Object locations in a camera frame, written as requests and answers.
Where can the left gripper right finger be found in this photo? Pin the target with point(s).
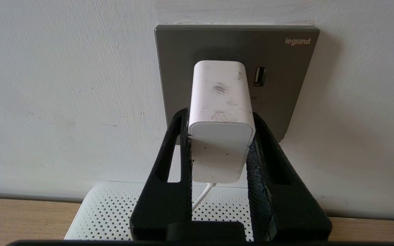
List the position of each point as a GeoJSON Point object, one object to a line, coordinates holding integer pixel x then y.
{"type": "Point", "coordinates": [286, 205]}

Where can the grey wall socket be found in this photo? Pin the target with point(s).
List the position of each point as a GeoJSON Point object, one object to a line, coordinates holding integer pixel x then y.
{"type": "Point", "coordinates": [279, 95]}

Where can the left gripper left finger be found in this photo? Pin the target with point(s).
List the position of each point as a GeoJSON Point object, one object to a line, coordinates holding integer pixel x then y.
{"type": "Point", "coordinates": [164, 201]}

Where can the white power adapter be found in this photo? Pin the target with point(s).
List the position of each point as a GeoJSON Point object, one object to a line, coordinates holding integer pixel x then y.
{"type": "Point", "coordinates": [221, 136]}

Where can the white router with antennas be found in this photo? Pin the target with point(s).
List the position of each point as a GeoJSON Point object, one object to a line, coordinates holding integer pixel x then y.
{"type": "Point", "coordinates": [111, 212]}

